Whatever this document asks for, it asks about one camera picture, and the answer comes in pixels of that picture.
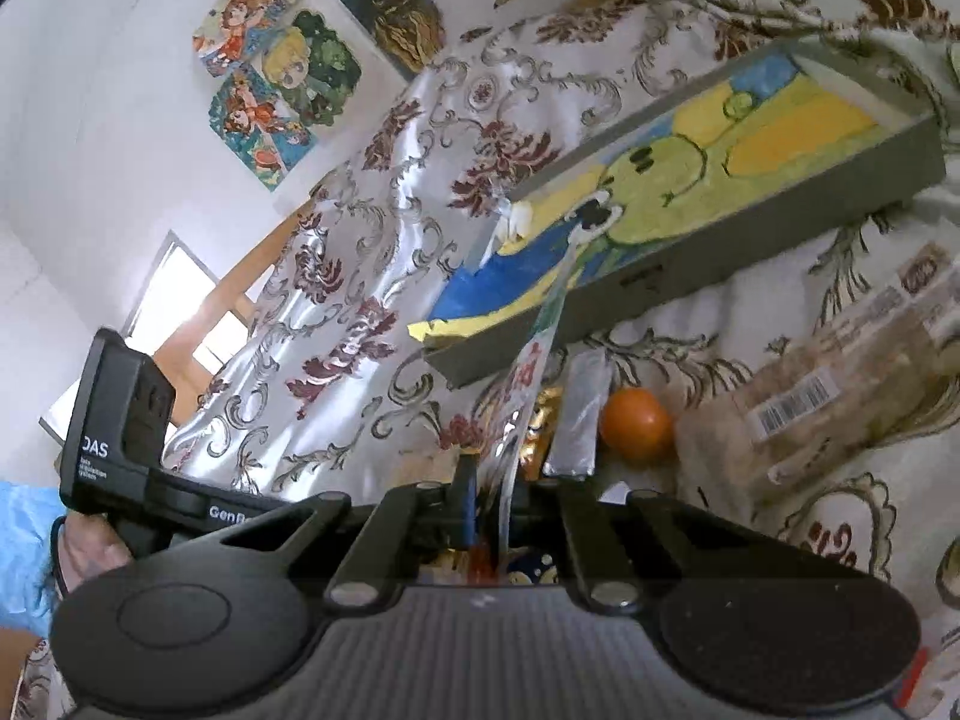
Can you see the silver foil packet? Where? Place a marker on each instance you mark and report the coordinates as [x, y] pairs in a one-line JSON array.
[[577, 412]]

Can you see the orange fruit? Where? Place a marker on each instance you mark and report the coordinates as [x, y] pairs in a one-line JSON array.
[[636, 426]]

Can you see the white crumpled wrapper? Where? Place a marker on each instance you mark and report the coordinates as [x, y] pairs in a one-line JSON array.
[[514, 221]]

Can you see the orange-haired girl blue poster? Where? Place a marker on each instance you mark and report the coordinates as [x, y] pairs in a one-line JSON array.
[[259, 131]]

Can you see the wooden bed frame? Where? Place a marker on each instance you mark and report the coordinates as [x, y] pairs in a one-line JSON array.
[[255, 262]]

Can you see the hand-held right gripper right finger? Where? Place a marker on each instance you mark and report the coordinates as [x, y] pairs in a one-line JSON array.
[[592, 540]]

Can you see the grey rectangular tray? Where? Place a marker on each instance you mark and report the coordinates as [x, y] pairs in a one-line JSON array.
[[675, 270]]

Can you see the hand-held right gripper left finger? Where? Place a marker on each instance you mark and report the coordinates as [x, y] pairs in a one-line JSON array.
[[466, 499]]

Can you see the swimming orange-haired girl poster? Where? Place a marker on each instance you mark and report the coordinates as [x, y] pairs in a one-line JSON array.
[[240, 22]]

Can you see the gold snack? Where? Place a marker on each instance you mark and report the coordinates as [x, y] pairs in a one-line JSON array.
[[546, 427]]

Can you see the clear snack packet red print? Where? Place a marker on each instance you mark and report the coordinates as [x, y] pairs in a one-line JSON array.
[[536, 360]]

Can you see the yellow blue painted paper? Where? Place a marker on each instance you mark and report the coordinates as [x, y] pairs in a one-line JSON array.
[[787, 135]]

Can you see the dark blue patterned packet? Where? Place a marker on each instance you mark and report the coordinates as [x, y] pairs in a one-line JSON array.
[[532, 568]]

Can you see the clear bread packet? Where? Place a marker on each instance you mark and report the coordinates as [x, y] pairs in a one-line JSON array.
[[825, 390]]

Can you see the window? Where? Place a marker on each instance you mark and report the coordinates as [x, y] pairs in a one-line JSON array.
[[187, 292]]

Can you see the blond character green poster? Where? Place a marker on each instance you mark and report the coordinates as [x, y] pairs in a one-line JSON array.
[[307, 67]]

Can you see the floral printed blanket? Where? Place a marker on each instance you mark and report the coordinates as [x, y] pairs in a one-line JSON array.
[[360, 277]]

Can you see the person's left hand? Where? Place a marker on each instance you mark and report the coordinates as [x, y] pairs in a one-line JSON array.
[[86, 551]]

